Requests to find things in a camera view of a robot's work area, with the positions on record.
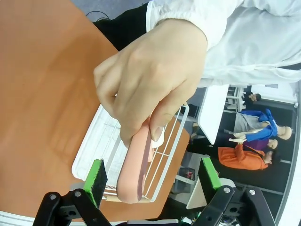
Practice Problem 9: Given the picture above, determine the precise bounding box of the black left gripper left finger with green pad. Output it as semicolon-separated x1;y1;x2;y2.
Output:
32;159;111;226

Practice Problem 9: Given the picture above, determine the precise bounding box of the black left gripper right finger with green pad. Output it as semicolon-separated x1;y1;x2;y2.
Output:
192;157;276;226

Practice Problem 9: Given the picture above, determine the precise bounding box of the pink round plate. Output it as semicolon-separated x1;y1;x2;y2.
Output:
117;117;165;204

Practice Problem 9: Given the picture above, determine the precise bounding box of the person's forearm in white sleeve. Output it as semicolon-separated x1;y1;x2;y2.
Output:
145;0;250;51

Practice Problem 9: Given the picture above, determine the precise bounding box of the person's bare hand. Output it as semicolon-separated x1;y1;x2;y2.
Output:
93;18;208;149

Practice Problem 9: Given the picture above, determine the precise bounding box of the bystander in orange shirt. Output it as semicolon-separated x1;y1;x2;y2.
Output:
217;143;281;171

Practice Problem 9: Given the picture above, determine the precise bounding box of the white plastic drain tray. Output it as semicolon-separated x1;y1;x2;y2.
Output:
71;105;129;189

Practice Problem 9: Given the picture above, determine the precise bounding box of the bystander in purple shirt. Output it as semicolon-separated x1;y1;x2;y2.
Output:
242;138;278;152

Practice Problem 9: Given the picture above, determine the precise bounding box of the white background table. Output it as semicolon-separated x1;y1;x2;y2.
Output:
197;85;230;145

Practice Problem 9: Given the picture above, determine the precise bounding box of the mannequin in blue clothes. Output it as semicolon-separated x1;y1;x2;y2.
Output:
229;108;293;143

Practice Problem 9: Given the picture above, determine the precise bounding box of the bystander in black clothes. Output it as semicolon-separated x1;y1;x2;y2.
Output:
244;91;262;105

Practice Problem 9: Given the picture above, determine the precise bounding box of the person's body white shirt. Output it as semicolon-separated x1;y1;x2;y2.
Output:
93;0;301;88

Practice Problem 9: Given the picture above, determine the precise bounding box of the white wire dish rack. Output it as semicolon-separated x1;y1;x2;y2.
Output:
71;102;190;203

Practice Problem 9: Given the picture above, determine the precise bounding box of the black cable on floor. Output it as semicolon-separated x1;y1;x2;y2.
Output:
85;10;111;22

